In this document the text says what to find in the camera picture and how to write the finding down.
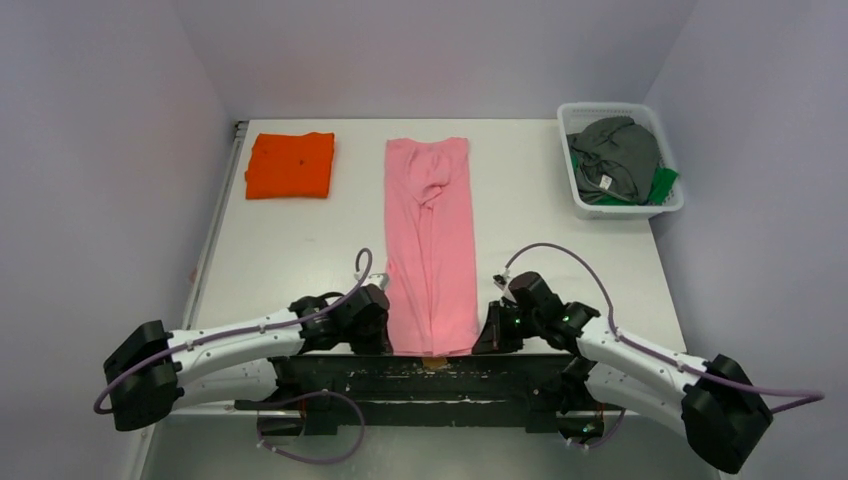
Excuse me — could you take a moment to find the pink t shirt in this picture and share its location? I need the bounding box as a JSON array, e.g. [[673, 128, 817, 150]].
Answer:
[[384, 137, 480, 357]]

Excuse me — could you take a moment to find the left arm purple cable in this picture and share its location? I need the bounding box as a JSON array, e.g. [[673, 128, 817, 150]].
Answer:
[[92, 248, 374, 464]]

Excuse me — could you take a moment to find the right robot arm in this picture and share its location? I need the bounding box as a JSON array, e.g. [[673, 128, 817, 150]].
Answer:
[[473, 271, 773, 474]]

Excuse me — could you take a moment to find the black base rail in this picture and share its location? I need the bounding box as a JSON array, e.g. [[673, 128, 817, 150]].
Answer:
[[234, 354, 620, 444]]

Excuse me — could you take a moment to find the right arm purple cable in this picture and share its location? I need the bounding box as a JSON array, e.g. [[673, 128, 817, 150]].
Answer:
[[493, 243, 826, 452]]

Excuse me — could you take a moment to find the white plastic basket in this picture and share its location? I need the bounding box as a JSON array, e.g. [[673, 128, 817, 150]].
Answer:
[[557, 102, 684, 220]]

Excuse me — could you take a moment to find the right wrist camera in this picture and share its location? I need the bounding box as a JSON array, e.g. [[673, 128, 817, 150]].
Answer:
[[492, 272, 511, 296]]

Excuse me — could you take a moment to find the grey t shirt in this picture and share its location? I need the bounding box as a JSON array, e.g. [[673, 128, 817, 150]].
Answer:
[[566, 116, 660, 205]]

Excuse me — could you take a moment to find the brown tape piece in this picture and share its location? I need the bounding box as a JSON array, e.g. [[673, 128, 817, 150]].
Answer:
[[421, 357, 448, 370]]

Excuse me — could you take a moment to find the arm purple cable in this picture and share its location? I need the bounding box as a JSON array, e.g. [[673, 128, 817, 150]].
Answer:
[[92, 248, 374, 464], [493, 243, 826, 452]]

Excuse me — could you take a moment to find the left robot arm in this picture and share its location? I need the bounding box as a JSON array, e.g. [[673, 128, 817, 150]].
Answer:
[[95, 284, 390, 432]]

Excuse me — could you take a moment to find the green t shirt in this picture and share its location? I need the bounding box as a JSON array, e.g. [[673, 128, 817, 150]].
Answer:
[[570, 152, 679, 206]]

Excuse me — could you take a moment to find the folded orange t shirt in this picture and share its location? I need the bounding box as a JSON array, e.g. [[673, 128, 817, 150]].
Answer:
[[244, 132, 335, 200]]

